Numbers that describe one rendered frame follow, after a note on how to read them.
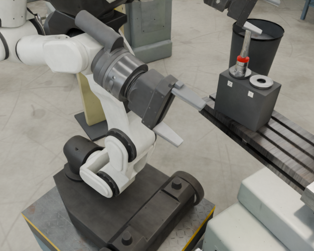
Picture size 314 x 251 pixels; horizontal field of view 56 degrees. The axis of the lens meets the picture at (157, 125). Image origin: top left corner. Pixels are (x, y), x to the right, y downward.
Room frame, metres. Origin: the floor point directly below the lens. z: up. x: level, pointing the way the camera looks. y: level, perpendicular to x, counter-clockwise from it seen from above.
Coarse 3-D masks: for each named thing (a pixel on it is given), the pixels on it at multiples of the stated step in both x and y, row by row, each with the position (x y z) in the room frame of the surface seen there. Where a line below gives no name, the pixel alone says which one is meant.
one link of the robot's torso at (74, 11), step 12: (48, 0) 0.83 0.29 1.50; (60, 0) 0.80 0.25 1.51; (72, 0) 0.77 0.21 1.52; (84, 0) 0.76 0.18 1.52; (96, 0) 0.77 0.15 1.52; (108, 0) 0.79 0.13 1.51; (120, 0) 0.84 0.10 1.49; (72, 12) 0.80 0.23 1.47; (96, 12) 0.78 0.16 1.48; (108, 12) 0.85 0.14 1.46
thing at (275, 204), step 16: (256, 176) 0.74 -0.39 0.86; (272, 176) 0.74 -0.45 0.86; (240, 192) 0.71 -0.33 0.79; (256, 192) 0.66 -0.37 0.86; (272, 192) 0.66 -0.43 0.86; (288, 192) 0.66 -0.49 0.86; (256, 208) 0.64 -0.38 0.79; (272, 208) 0.60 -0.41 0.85; (288, 208) 0.60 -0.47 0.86; (304, 208) 0.60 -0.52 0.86; (272, 224) 0.57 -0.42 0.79; (288, 224) 0.54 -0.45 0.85; (304, 224) 0.53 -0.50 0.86; (288, 240) 0.51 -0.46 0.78; (304, 240) 0.48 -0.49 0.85
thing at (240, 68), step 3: (237, 60) 1.06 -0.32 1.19; (237, 63) 1.05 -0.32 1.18; (240, 63) 1.04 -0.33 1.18; (243, 63) 1.04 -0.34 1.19; (246, 63) 1.04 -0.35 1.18; (237, 66) 1.05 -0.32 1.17; (240, 66) 1.04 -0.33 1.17; (243, 66) 1.04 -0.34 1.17; (246, 66) 1.05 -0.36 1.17; (237, 69) 1.05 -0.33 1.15; (240, 69) 1.04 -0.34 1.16; (243, 69) 1.04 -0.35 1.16; (246, 69) 1.05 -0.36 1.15; (237, 72) 1.05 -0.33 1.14; (240, 72) 1.04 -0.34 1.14; (243, 72) 1.04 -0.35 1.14
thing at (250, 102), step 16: (224, 80) 1.05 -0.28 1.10; (240, 80) 1.01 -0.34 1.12; (256, 80) 0.99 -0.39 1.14; (272, 80) 1.01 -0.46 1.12; (224, 96) 1.03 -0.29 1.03; (240, 96) 0.98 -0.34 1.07; (256, 96) 0.93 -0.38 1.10; (272, 96) 0.95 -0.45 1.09; (224, 112) 1.02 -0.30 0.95; (240, 112) 0.97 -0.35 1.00; (256, 112) 0.92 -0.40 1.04; (272, 112) 0.98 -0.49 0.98; (256, 128) 0.91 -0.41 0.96
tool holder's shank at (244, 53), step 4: (248, 32) 1.06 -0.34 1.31; (248, 36) 1.05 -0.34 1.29; (244, 40) 1.06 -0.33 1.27; (248, 40) 1.05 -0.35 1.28; (244, 44) 1.06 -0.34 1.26; (248, 44) 1.05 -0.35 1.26; (244, 48) 1.05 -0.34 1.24; (248, 48) 1.06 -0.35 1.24; (244, 52) 1.05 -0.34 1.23; (244, 56) 1.05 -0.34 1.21
